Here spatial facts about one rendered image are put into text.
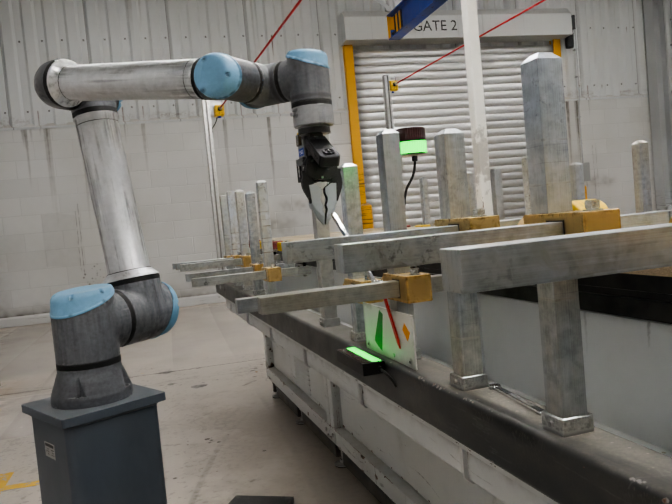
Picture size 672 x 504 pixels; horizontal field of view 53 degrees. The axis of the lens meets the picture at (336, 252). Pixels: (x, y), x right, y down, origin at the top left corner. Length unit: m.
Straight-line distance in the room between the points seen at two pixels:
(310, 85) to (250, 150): 7.62
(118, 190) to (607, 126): 9.85
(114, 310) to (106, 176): 0.36
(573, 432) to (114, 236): 1.29
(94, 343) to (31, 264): 7.44
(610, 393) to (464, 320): 0.26
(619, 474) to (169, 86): 1.15
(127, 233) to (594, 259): 1.47
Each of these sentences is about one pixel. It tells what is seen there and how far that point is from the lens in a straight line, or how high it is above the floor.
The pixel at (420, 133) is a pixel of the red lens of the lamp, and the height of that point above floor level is 1.13.
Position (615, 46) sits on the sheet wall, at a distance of 11.51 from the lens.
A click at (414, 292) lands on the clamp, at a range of 1.22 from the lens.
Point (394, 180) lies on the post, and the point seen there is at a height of 1.05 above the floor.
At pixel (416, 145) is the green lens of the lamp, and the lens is 1.30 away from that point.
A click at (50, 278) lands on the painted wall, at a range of 9.08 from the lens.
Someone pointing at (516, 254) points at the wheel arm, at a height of 0.95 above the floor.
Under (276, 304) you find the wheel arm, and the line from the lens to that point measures 1.18.
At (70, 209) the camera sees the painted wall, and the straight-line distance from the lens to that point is 9.03.
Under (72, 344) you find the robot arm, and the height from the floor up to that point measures 0.75.
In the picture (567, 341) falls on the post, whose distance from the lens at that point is 0.86.
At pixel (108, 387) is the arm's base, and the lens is 1.70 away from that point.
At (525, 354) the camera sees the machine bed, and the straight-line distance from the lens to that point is 1.33.
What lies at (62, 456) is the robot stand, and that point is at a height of 0.51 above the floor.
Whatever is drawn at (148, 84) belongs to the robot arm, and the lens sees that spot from 1.56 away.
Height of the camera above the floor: 0.99
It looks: 3 degrees down
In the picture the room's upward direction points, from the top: 5 degrees counter-clockwise
